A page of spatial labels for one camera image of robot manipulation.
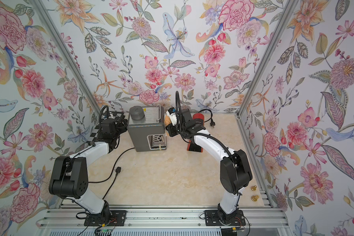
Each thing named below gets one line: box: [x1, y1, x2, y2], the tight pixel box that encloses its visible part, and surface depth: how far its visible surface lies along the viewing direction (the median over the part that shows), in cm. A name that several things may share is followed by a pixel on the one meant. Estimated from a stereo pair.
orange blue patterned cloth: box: [164, 115, 172, 127], surface depth 85 cm
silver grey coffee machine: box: [126, 104, 167, 152], surface depth 85 cm
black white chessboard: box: [87, 122, 101, 143], surface depth 106 cm
